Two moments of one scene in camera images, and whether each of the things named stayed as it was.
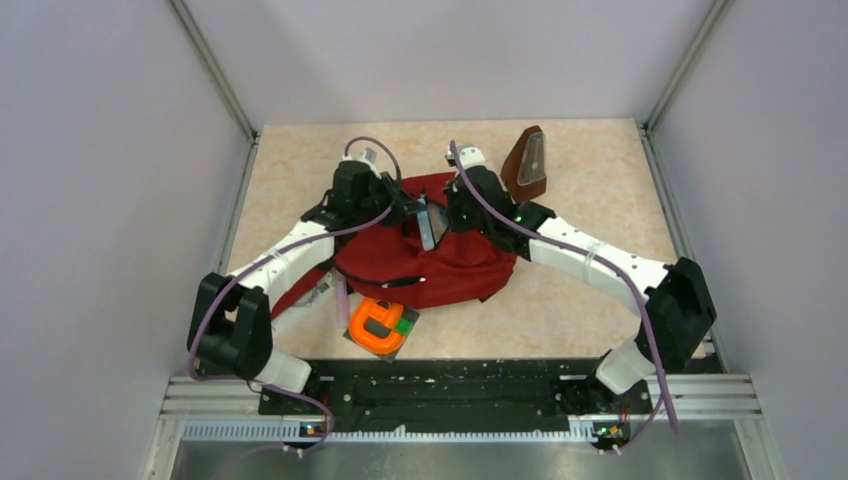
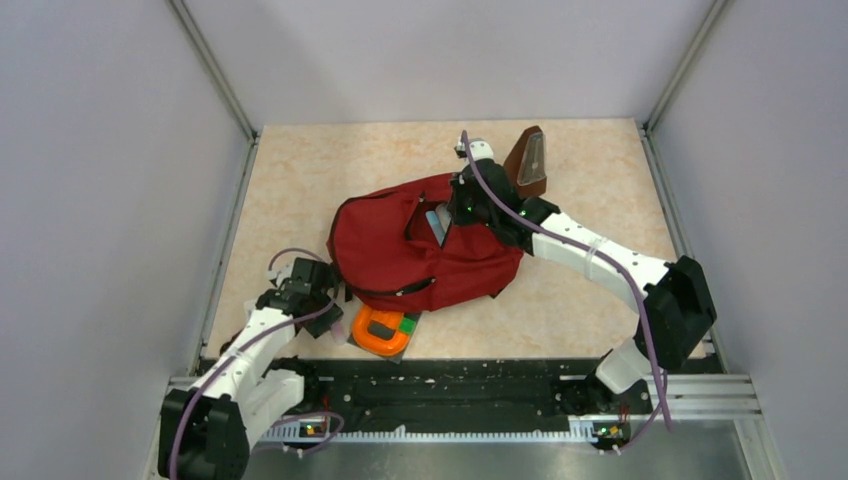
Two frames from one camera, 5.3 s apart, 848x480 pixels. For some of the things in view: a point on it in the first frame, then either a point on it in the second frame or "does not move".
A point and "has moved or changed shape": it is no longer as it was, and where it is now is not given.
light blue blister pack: (432, 223) has moved or changed shape
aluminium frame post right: (691, 58) does not move
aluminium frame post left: (215, 69) does not move
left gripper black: (403, 206) to (320, 326)
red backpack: (387, 263) does not move
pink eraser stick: (342, 304) to (339, 332)
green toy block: (403, 326) does not move
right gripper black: (456, 224) does not move
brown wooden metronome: (524, 169) does not move
